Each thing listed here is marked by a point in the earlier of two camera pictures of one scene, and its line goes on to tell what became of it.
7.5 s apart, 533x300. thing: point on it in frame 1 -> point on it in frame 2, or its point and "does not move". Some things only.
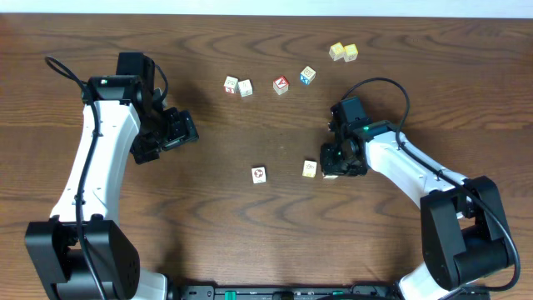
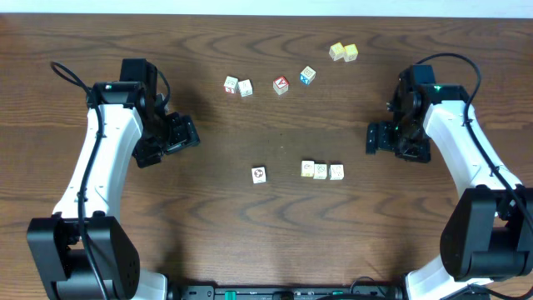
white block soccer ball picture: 259,175 does not move
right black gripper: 329,166 -> 379,138
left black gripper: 179,134 does not move
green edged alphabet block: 309,168 does not move
